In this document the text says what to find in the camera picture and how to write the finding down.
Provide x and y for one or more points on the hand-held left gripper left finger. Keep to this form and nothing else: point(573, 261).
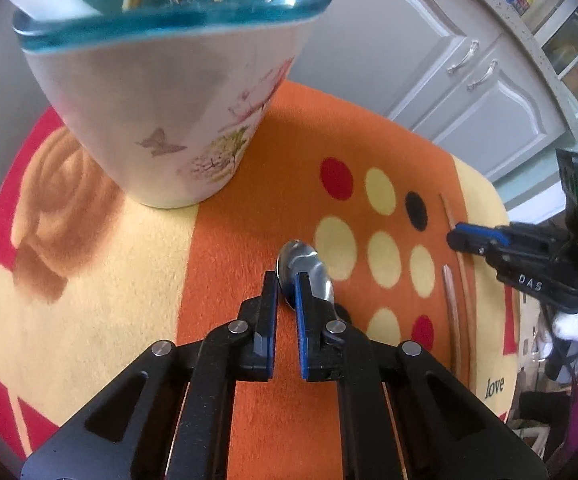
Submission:
point(270, 340)

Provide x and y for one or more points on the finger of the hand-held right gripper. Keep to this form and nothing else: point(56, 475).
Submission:
point(469, 244)
point(479, 231)

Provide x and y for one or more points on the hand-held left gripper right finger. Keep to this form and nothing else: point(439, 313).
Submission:
point(301, 340)

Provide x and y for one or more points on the brown wooden chopstick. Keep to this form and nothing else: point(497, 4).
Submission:
point(450, 212)

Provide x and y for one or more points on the shiny steel spoon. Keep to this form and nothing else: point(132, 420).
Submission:
point(291, 260)

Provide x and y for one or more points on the floral white cup teal inside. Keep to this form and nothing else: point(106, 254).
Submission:
point(144, 90)

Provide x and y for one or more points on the white cabinet door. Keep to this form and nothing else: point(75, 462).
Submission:
point(399, 25)
point(509, 110)

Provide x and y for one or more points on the printed orange yellow blanket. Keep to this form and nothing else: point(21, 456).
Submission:
point(249, 195)

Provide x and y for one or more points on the glass door cabinet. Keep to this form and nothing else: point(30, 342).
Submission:
point(576, 65)

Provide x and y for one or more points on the speckled kitchen countertop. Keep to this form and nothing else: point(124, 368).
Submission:
point(544, 25)

